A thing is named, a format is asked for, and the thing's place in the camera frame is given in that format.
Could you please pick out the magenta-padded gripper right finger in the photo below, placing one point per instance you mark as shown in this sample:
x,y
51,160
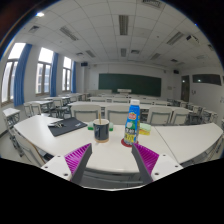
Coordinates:
x,y
146,158

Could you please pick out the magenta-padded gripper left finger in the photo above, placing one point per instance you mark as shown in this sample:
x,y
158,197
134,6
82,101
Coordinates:
x,y
77,159

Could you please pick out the blue white-capped drink bottle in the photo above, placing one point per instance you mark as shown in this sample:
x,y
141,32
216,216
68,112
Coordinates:
x,y
132,123

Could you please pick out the flat round red coaster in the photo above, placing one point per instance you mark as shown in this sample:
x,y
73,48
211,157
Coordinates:
x,y
125,143

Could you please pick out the green and yellow sponge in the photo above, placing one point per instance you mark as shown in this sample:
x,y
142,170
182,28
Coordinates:
x,y
145,129

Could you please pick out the black notebook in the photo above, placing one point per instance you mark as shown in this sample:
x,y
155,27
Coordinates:
x,y
68,126

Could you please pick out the dark blue mug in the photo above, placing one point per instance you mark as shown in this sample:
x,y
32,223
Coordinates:
x,y
101,131

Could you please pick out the bunch of keys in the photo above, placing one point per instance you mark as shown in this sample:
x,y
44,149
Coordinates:
x,y
57,125

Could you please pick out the white classroom chairs group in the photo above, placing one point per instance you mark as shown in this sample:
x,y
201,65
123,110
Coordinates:
x,y
86,113

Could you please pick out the wooden stick in mug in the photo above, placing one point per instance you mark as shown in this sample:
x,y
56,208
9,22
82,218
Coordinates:
x,y
99,116

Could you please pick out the white classroom desks group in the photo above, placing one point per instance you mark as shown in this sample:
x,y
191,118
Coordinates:
x,y
110,104

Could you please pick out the dark green chalkboard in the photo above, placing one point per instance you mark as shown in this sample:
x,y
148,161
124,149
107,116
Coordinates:
x,y
130,85

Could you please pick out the dark door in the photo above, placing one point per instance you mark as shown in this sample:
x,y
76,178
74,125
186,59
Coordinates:
x,y
185,88

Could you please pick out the small blue curtain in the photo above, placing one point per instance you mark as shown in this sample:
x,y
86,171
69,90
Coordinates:
x,y
74,76

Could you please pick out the small bright window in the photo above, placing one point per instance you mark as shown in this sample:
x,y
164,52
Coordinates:
x,y
66,73

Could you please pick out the medium bright window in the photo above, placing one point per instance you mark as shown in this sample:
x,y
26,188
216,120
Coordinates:
x,y
44,71

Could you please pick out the large blue curtain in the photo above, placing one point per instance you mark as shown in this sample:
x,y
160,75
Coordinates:
x,y
22,76

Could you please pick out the large bright window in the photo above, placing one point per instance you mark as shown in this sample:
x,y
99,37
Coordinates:
x,y
11,71

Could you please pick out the ceiling projector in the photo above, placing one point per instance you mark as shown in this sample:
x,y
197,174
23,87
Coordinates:
x,y
192,39

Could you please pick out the ceiling lights group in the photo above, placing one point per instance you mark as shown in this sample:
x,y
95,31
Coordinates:
x,y
123,25

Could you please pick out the black wall speaker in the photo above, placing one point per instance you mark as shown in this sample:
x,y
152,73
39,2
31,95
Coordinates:
x,y
84,64
176,71

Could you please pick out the dark wall window panel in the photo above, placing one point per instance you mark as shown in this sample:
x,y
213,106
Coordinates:
x,y
206,79

